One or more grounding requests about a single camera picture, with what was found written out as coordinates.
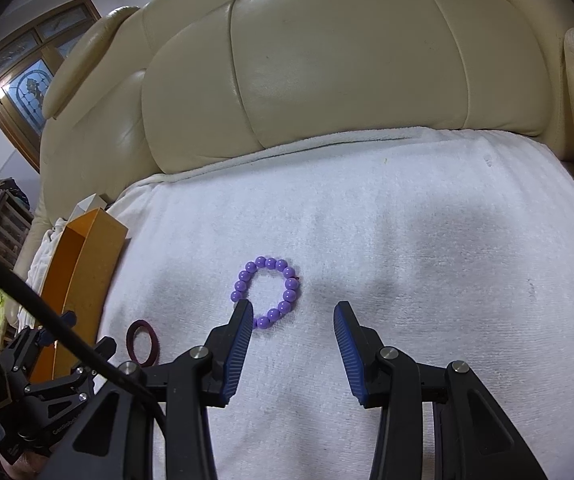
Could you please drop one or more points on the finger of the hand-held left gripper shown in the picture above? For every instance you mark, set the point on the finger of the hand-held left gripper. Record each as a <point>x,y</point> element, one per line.
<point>59,327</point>
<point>94,357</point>

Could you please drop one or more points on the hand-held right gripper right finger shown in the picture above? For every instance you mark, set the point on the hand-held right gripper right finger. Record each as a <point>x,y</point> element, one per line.
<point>351,360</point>

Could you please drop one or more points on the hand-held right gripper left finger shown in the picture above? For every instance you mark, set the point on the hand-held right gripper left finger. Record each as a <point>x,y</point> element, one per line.
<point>234,360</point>

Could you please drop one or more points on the orange cardboard box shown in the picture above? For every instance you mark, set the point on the orange cardboard box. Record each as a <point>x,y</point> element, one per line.
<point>92,260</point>

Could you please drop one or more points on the folded beige towel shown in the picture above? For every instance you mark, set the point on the folded beige towel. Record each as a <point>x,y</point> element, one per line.
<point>47,255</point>

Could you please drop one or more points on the wooden rack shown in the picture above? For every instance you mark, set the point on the wooden rack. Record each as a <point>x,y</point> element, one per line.
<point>2,225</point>

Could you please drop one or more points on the white towel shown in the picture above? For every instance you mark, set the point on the white towel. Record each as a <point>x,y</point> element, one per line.
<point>417,260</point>

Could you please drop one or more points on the white small box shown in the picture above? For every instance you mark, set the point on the white small box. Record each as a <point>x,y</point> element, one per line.
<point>89,206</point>

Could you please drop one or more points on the stained glass wooden window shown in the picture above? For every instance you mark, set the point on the stained glass wooden window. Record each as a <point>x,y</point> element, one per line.
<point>22,90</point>

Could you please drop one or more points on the cream leather sofa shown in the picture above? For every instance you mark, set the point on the cream leather sofa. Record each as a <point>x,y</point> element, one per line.
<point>342,60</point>

